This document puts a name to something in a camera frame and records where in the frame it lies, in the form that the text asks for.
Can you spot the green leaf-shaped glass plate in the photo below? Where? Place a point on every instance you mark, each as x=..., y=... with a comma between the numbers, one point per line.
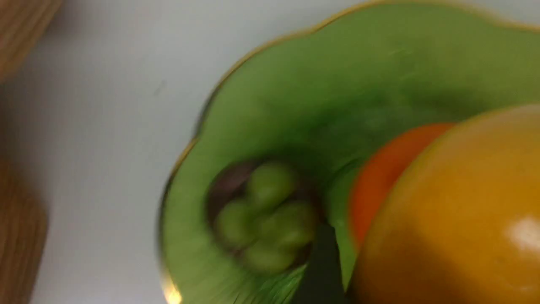
x=324, y=99

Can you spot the dark purple mangosteen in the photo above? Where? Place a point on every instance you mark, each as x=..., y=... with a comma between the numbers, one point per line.
x=264, y=214

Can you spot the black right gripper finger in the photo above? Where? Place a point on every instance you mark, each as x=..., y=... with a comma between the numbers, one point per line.
x=322, y=280

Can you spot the orange persimmon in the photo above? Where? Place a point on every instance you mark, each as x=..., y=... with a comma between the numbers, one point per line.
x=380, y=172

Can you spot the yellow orange mango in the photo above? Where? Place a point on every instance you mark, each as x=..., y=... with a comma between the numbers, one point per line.
x=461, y=225

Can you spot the woven rattan basket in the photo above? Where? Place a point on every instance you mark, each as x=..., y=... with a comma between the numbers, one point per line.
x=24, y=219

